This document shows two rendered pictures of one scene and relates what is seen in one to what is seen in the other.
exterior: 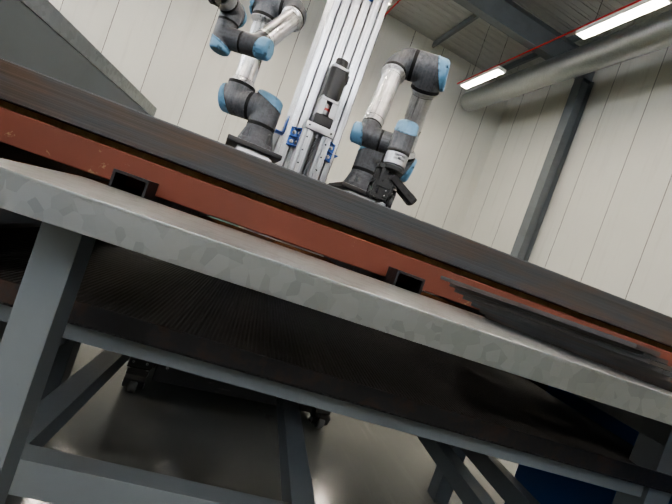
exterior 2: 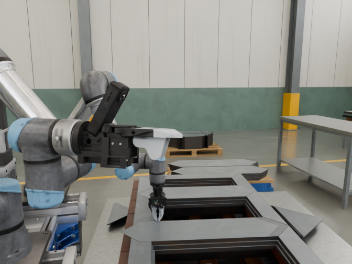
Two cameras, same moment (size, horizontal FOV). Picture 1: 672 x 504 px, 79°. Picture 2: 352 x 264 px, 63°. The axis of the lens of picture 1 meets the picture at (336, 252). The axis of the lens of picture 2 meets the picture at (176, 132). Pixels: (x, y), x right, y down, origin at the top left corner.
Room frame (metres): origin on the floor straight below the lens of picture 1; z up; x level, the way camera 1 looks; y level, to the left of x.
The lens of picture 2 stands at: (1.10, 1.21, 1.56)
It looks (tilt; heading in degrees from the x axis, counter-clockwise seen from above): 10 degrees down; 276
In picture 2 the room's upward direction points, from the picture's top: straight up
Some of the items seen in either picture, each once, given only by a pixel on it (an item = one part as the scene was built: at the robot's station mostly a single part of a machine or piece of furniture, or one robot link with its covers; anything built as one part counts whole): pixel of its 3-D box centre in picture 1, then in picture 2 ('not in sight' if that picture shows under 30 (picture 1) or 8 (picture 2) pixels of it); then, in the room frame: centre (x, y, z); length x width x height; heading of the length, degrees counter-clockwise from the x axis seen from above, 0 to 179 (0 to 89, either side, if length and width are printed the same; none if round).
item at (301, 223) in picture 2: (604, 349); (299, 218); (0.57, -0.40, 0.77); 0.45 x 0.20 x 0.04; 101
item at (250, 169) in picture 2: not in sight; (217, 169); (1.01, -1.10, 0.82); 0.80 x 0.40 x 0.06; 11
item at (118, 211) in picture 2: not in sight; (121, 212); (1.65, -0.50, 0.70); 0.39 x 0.12 x 0.04; 101
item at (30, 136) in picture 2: (232, 11); (40, 136); (1.46, 0.64, 1.43); 0.11 x 0.08 x 0.09; 173
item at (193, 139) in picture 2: not in sight; (190, 142); (1.45, -4.89, 0.20); 1.20 x 0.80 x 0.41; 15
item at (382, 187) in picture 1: (384, 184); (157, 194); (1.33, -0.07, 1.02); 0.09 x 0.08 x 0.12; 101
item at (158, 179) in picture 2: (395, 161); (157, 177); (1.33, -0.08, 1.10); 0.08 x 0.08 x 0.05
